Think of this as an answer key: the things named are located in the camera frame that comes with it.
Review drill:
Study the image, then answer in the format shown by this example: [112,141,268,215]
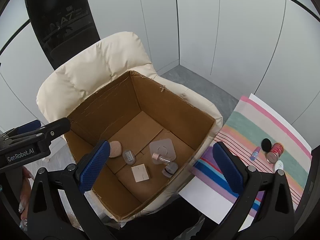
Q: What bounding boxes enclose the small pink-capped glass bottle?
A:
[151,153,171,165]

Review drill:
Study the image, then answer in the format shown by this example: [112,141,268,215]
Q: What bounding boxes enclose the white round compact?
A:
[273,160,284,173]

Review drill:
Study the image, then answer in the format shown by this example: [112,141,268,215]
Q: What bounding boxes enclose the grey-blue plastic case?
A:
[162,162,178,178]

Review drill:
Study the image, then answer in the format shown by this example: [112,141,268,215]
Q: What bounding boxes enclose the striped colourful cloth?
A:
[190,95,313,218]

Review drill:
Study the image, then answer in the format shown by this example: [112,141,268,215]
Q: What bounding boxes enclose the black round puff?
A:
[261,138,272,153]

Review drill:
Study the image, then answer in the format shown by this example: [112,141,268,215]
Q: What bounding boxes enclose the translucent square plastic lid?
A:
[149,138,176,161]

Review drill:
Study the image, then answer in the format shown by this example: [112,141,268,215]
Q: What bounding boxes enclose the cream padded chair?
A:
[36,31,223,216]

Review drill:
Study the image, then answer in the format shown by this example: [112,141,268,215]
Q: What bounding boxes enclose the beige wooden cube box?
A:
[131,164,150,183]

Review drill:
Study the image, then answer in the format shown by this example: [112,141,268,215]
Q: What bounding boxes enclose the brown cardboard box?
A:
[65,71,216,222]

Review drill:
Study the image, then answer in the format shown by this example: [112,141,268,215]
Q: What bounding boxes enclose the peach makeup sponge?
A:
[110,141,123,158]

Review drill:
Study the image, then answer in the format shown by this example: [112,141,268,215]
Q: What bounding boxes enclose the person's left hand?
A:
[18,166,34,233]

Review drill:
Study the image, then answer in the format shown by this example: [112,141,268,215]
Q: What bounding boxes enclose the blue purple-capped small bottle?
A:
[250,147,261,161]

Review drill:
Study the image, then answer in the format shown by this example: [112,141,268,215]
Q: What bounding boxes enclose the red tin can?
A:
[266,142,284,164]

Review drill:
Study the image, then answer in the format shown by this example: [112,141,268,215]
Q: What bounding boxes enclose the black wall panel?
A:
[25,0,100,69]

